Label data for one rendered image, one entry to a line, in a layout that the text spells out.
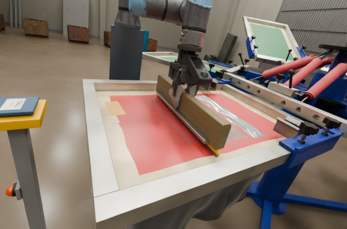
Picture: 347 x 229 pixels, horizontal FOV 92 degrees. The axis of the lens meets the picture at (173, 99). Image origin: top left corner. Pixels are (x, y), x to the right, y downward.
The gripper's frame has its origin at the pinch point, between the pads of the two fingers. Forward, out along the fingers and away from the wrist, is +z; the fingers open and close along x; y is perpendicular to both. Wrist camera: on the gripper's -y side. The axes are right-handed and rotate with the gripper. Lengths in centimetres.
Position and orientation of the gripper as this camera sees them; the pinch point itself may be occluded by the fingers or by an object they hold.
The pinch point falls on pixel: (182, 106)
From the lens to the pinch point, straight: 58.0
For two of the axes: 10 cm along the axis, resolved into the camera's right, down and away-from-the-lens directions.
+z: -1.7, 9.2, 3.5
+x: -8.7, 0.3, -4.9
